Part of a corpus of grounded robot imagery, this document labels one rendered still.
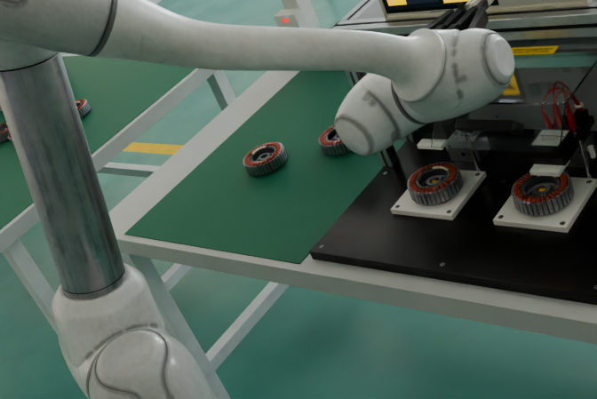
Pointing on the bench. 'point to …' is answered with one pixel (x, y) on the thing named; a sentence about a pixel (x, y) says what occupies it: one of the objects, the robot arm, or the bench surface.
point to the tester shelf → (370, 5)
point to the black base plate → (466, 233)
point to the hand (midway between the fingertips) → (479, 3)
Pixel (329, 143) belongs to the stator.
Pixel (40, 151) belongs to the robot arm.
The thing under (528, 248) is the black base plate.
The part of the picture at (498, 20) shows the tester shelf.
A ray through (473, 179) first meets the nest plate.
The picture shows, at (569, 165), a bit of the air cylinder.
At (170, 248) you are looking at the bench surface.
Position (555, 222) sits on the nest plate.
